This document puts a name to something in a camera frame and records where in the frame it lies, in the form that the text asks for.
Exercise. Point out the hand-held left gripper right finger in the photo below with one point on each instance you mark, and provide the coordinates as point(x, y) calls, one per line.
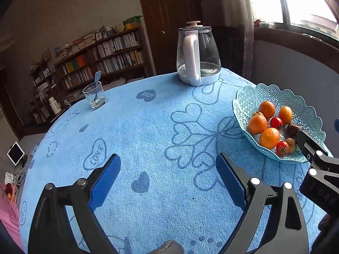
point(230, 180)

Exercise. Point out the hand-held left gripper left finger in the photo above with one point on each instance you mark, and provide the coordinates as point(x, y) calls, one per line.
point(106, 182)

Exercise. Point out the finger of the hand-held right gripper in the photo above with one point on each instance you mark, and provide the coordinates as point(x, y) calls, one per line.
point(308, 144)
point(337, 125)

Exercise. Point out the brown longan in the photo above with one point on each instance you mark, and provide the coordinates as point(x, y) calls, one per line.
point(292, 145)
point(257, 113)

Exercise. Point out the large red tomato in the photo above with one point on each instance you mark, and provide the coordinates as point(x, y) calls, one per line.
point(282, 148)

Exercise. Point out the small mandarin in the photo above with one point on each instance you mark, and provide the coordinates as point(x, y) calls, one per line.
point(267, 109)
point(285, 115)

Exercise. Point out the light blue plastic basket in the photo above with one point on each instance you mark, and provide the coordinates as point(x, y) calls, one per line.
point(304, 105)

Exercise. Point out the small red tomato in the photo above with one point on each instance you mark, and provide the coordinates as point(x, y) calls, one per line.
point(276, 123)

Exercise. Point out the large orange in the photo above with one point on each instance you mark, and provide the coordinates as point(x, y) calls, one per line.
point(269, 138)

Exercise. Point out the medium orange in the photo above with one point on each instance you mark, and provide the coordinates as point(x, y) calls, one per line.
point(257, 125)

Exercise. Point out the blue printed tablecloth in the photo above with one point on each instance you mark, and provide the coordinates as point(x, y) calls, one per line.
point(148, 137)

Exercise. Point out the clear drinking glass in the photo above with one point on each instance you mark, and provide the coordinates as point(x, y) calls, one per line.
point(95, 96)

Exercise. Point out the white thermos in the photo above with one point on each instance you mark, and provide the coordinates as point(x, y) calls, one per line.
point(54, 105)

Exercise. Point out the white tablet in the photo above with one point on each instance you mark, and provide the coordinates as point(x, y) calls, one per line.
point(16, 153)

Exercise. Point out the white cloth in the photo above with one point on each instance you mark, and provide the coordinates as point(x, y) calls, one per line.
point(8, 176)

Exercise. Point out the pink blanket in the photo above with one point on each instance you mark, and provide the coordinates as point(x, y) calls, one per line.
point(9, 217)

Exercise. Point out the metal storage rack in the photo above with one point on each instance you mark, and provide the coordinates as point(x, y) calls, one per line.
point(45, 90)

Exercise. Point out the dark wooden chair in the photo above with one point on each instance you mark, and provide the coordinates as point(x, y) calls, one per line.
point(230, 50)

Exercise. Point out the wooden bookshelf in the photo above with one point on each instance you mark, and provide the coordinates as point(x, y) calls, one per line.
point(106, 58)

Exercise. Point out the window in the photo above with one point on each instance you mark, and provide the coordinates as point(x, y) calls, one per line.
point(304, 2)

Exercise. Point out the rows of books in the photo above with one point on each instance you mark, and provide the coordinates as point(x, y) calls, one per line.
point(116, 55)

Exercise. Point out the patterned curtain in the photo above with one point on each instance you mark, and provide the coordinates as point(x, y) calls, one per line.
point(238, 31)

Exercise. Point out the yellow pot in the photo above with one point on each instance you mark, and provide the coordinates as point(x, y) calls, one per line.
point(120, 28)

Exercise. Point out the green box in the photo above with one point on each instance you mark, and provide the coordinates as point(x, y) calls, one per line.
point(133, 19)

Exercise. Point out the dark wooden door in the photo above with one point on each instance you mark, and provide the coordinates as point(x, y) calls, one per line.
point(172, 13)

